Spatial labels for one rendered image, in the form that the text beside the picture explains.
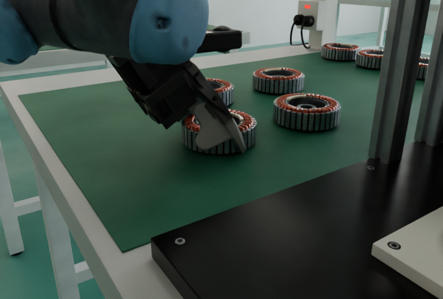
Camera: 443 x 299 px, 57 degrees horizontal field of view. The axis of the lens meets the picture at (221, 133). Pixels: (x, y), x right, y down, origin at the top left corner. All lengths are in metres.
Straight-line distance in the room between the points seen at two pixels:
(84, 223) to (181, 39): 0.23
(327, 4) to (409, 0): 0.90
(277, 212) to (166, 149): 0.24
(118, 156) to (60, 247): 0.65
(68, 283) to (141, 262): 0.90
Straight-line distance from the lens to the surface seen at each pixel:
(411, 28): 0.50
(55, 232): 1.18
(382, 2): 3.99
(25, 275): 1.65
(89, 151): 0.61
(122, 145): 0.62
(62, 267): 1.24
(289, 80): 0.85
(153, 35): 0.30
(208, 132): 0.53
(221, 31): 0.55
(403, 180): 0.51
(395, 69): 0.51
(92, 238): 0.43
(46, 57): 1.46
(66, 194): 0.51
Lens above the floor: 0.99
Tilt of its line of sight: 22 degrees down
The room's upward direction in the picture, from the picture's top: straight up
